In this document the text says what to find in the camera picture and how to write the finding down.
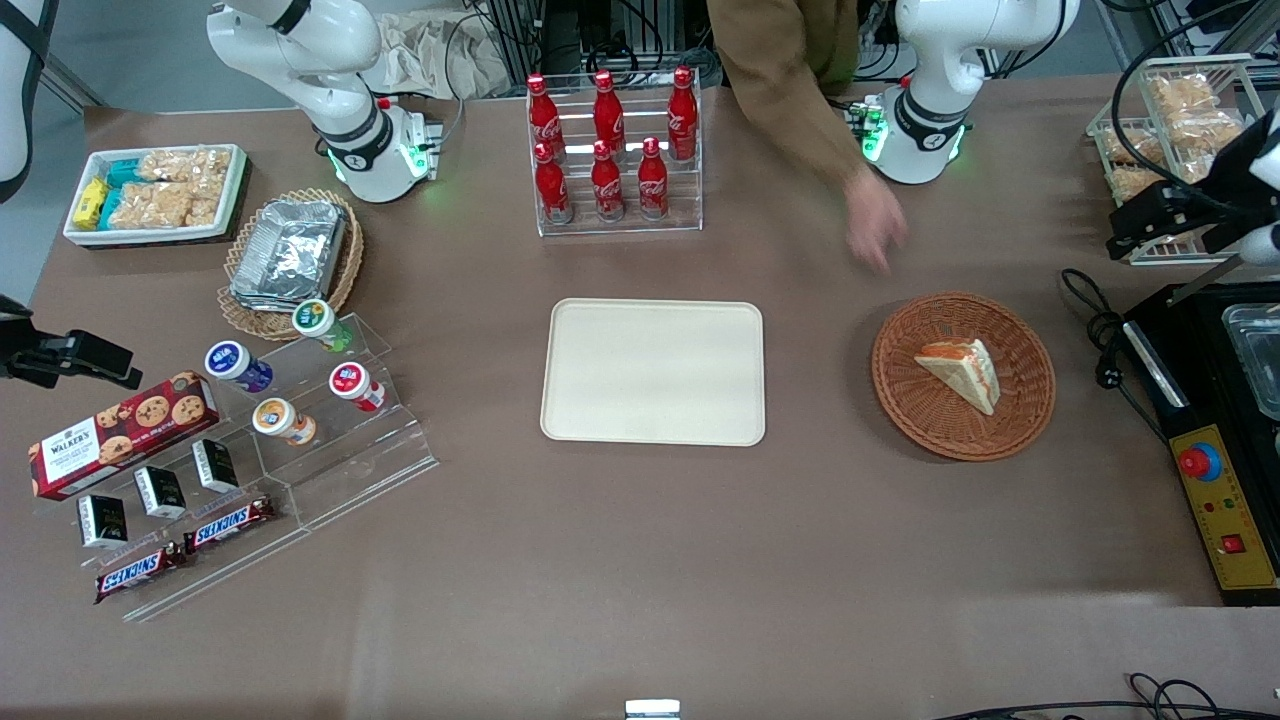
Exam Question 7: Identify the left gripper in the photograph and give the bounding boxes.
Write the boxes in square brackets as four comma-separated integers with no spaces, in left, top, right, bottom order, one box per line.
[1106,182,1280,267]

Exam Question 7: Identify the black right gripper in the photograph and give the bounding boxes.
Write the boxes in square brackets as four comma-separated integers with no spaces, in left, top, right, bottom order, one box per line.
[0,297,143,391]

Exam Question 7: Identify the triangular sandwich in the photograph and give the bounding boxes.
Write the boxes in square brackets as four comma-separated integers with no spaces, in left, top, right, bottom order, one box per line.
[915,338,1001,416]

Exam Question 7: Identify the forearm in brown sleeve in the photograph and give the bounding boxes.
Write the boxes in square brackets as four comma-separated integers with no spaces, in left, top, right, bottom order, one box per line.
[706,0,873,193]

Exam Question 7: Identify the light woven wicker basket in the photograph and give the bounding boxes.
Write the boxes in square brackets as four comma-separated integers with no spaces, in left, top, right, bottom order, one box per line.
[217,188,364,342]

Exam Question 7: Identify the brown round wicker basket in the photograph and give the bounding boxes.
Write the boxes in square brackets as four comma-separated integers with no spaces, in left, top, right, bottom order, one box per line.
[871,291,1057,462]

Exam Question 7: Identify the cream plastic tray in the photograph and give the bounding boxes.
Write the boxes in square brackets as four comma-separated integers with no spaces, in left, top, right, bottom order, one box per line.
[540,298,767,447]

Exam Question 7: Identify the bare human hand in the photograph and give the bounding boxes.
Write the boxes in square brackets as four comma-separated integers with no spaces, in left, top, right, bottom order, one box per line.
[844,168,910,277]

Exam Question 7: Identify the rice snack bag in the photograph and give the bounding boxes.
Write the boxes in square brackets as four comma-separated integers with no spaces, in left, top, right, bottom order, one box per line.
[1110,165,1169,203]
[1178,150,1229,187]
[1145,74,1219,114]
[1165,108,1247,153]
[1100,124,1161,167]

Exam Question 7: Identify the grey metal bar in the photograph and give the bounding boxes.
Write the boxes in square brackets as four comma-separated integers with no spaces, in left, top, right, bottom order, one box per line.
[1165,255,1249,307]

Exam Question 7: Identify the red Walkers cookie box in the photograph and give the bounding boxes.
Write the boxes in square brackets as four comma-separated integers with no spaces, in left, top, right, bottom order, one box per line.
[28,371,222,501]

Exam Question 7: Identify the blue lid drink bottle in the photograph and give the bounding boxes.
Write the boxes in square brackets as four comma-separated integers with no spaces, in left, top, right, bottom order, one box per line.
[204,340,275,395]

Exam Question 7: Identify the small black box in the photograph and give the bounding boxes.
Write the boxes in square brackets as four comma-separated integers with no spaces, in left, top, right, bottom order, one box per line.
[191,438,242,495]
[133,465,189,520]
[77,494,130,549]

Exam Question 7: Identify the yellow snack packet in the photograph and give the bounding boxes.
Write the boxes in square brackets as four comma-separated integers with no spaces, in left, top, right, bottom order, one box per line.
[72,177,110,230]

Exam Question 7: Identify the clear plastic container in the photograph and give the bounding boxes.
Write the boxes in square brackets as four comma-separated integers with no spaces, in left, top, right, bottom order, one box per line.
[1220,303,1280,421]

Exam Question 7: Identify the clear rice cracker bag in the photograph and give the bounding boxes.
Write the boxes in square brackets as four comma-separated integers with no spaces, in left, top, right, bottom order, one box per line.
[108,180,225,230]
[135,148,233,193]

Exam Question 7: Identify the orange lid drink bottle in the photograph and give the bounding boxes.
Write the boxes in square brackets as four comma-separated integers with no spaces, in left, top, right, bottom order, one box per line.
[251,397,319,448]

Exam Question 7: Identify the teal snack packet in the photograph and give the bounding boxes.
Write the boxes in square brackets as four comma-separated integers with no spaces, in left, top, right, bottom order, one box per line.
[100,158,143,229]

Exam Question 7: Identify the Snickers chocolate bar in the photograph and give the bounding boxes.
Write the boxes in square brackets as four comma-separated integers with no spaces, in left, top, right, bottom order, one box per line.
[94,542,189,606]
[183,496,277,555]

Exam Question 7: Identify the white rectangular snack bin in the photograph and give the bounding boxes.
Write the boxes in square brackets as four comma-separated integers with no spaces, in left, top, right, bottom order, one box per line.
[62,144,249,248]

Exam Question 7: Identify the stacked foil containers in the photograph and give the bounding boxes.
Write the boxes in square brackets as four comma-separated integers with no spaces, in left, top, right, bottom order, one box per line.
[229,199,349,314]

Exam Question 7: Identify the green lid drink bottle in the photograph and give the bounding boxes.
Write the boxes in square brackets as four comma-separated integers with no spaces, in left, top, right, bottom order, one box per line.
[292,298,357,354]

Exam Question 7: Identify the red lid drink bottle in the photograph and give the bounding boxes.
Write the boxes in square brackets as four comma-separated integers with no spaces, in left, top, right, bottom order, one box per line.
[328,362,388,414]

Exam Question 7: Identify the clear acrylic stepped display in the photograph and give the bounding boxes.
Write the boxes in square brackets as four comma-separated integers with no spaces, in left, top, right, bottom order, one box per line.
[35,312,439,623]

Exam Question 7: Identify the black yellow control box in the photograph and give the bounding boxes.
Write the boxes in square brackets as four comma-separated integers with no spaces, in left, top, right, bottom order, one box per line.
[1120,282,1280,608]

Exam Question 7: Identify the crumpled beige bag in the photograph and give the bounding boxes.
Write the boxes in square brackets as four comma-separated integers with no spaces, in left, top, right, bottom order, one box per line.
[365,8,513,101]

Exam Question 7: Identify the red cola bottle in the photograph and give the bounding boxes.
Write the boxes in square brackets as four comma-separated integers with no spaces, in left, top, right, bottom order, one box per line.
[534,142,573,225]
[527,73,564,161]
[637,137,670,221]
[667,66,699,163]
[593,70,627,151]
[590,140,626,222]

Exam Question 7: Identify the clear acrylic bottle rack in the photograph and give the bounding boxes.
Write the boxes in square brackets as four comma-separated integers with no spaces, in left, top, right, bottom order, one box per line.
[527,70,704,238]

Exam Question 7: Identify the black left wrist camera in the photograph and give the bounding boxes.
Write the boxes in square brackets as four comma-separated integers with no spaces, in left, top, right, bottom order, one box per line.
[1205,118,1280,199]

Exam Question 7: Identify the white wire rack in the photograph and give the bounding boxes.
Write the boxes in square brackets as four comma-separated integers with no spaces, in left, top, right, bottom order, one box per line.
[1087,54,1267,267]

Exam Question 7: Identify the black power cable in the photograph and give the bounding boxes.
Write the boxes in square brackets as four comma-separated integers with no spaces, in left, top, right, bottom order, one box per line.
[1060,268,1173,443]

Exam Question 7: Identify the black floor cables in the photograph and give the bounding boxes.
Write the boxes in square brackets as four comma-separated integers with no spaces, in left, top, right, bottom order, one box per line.
[930,672,1280,720]

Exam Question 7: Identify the black aluminium frame rack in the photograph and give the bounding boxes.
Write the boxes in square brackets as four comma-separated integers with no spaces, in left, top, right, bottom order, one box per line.
[480,0,723,89]

